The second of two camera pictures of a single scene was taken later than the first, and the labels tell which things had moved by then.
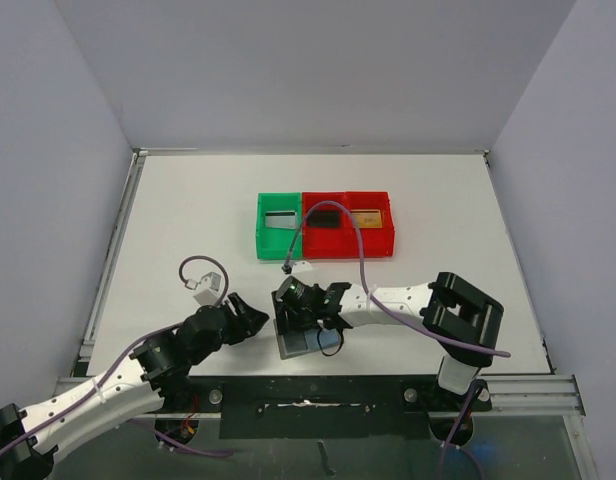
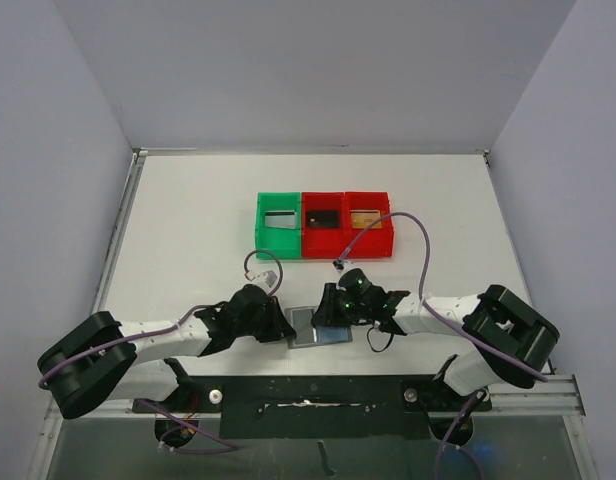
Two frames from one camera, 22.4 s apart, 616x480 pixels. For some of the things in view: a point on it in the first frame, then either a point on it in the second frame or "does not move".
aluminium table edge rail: [120, 224] does not move
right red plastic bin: [376, 242] does not move
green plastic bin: [277, 243] does not move
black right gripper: [281, 316] → [329, 306]
